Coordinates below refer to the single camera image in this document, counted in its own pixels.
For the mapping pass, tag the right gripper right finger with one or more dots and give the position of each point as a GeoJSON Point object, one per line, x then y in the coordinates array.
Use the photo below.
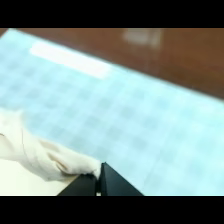
{"type": "Point", "coordinates": [113, 183]}

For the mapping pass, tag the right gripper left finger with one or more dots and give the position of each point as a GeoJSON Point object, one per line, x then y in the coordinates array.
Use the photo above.
{"type": "Point", "coordinates": [84, 186]}

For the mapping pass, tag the cream T-shirt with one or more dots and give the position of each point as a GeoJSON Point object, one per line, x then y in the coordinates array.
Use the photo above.
{"type": "Point", "coordinates": [36, 156]}

